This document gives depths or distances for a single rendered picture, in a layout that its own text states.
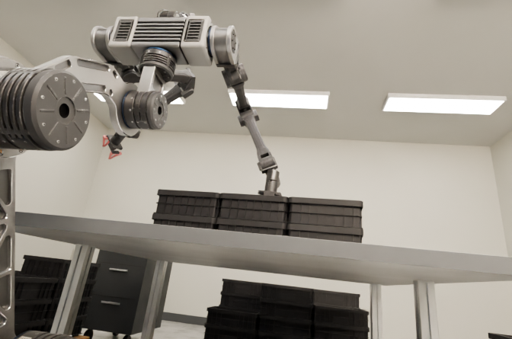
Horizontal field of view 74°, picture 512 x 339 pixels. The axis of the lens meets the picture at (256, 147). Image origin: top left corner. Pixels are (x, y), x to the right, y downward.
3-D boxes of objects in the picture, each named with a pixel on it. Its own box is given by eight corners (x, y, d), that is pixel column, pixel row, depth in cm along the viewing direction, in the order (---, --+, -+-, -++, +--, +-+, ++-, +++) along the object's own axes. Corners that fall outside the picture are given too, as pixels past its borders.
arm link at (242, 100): (232, 103, 191) (249, 97, 191) (241, 125, 188) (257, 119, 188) (219, 67, 148) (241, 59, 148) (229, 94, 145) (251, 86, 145)
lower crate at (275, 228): (283, 254, 132) (286, 222, 136) (211, 247, 138) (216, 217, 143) (292, 262, 168) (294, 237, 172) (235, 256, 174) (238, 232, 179)
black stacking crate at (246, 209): (285, 225, 136) (287, 197, 140) (216, 220, 142) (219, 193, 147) (294, 239, 172) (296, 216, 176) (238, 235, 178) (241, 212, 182)
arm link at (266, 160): (235, 113, 185) (254, 107, 186) (238, 121, 189) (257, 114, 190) (257, 167, 154) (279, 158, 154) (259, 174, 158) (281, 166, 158)
